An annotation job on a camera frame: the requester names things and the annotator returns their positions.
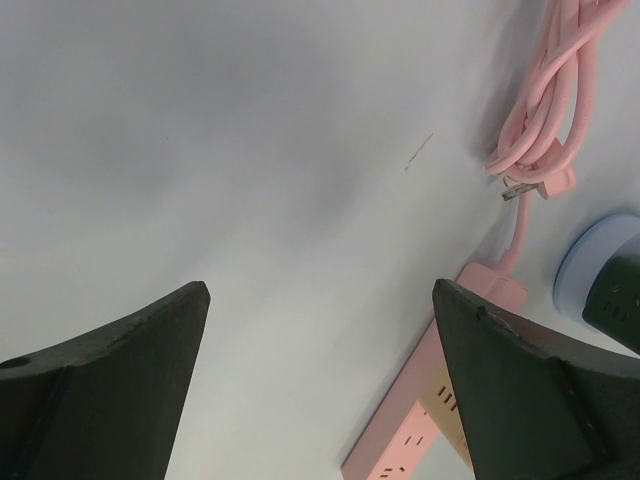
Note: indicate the light blue round socket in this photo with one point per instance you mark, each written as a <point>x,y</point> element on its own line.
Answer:
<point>586,258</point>

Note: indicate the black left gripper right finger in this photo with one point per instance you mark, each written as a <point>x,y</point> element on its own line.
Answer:
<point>535,403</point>

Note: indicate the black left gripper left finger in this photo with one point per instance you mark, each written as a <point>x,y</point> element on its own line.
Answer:
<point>106,404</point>

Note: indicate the beige cube socket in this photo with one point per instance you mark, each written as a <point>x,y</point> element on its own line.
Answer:
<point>439,401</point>

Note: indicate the dark green cube socket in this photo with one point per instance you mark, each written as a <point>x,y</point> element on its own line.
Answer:
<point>613,303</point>

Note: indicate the pink power strip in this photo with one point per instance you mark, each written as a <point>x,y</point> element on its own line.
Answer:
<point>401,431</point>

